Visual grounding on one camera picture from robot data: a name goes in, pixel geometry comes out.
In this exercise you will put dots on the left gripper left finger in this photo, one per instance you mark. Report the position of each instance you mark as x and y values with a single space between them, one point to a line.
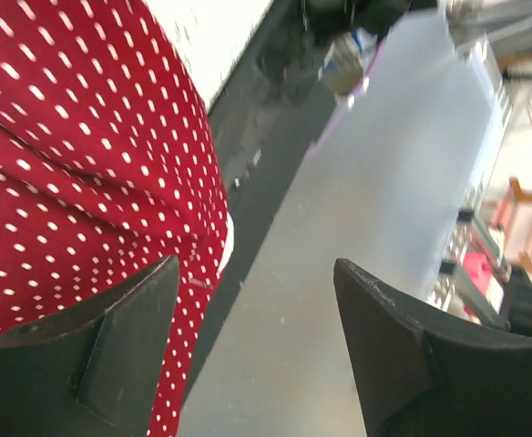
92 369

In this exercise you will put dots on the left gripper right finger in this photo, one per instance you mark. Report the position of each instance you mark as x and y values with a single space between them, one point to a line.
420 371

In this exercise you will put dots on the red polka dot cloth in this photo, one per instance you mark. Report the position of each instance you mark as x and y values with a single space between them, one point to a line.
107 164

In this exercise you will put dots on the floral tablecloth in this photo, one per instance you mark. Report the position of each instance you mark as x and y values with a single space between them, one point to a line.
210 36

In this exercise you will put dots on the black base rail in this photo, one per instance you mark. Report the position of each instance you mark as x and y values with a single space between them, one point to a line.
264 118

